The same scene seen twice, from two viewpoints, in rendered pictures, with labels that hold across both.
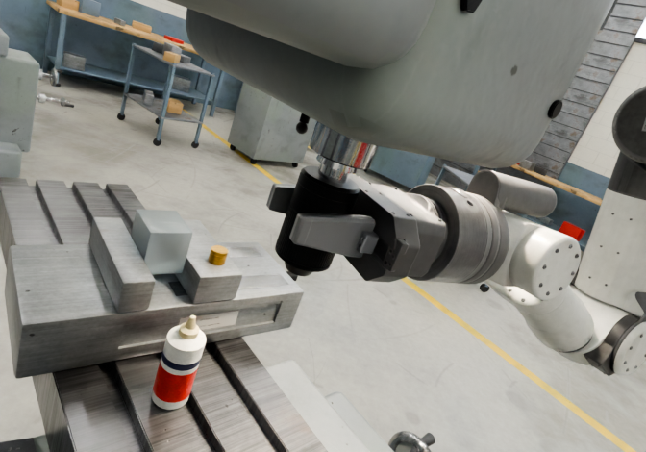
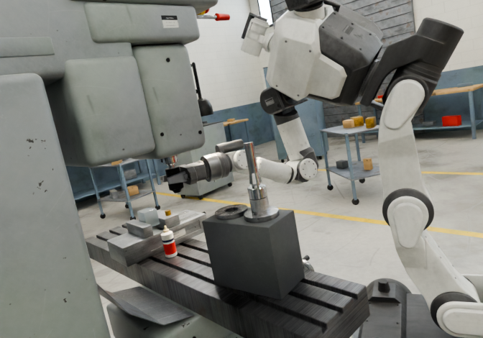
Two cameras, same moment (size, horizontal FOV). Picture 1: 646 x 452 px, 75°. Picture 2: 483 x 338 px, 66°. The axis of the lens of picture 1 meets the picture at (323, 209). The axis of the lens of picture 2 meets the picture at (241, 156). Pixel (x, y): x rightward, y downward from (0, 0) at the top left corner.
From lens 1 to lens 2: 0.89 m
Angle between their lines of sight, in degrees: 11
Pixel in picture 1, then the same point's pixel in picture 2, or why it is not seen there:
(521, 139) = (195, 141)
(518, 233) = (231, 155)
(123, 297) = (144, 232)
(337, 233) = (177, 177)
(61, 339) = (134, 251)
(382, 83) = (157, 150)
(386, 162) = not seen: hidden behind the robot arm
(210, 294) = (170, 224)
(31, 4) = not seen: hidden behind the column
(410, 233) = (192, 169)
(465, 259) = (215, 169)
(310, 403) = not seen: hidden behind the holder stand
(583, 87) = (397, 22)
